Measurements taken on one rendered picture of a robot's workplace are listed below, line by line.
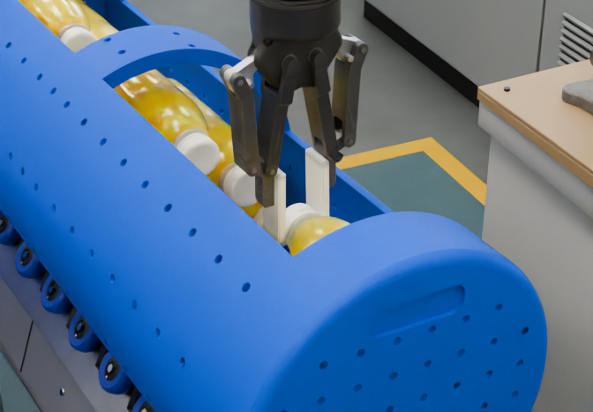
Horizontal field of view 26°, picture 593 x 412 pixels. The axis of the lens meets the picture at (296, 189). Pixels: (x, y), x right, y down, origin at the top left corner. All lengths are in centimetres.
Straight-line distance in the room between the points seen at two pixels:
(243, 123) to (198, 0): 351
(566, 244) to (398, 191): 185
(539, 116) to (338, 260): 70
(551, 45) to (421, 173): 48
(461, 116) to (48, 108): 266
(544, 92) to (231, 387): 83
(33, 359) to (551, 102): 69
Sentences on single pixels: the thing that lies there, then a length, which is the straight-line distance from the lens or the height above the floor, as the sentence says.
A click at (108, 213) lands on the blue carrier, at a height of 117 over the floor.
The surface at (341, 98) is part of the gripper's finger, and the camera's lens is 112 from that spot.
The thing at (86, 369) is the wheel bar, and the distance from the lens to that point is 131.
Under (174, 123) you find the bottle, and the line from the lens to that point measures 120.
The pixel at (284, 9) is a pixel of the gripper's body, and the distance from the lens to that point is 102.
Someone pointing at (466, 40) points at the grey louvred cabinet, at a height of 21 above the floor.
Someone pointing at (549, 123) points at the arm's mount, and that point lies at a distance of 156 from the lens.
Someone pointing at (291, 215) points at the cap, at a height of 113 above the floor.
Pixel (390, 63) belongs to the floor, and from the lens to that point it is 409.
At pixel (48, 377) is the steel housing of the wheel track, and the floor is 87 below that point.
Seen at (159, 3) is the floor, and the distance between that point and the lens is 456.
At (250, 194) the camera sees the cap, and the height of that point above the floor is 110.
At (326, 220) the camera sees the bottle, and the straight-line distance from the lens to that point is 111.
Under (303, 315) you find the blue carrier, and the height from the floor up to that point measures 121.
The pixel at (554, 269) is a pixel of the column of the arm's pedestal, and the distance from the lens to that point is 161.
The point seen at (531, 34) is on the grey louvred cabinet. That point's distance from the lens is 347.
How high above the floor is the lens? 173
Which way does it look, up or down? 31 degrees down
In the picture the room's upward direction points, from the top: straight up
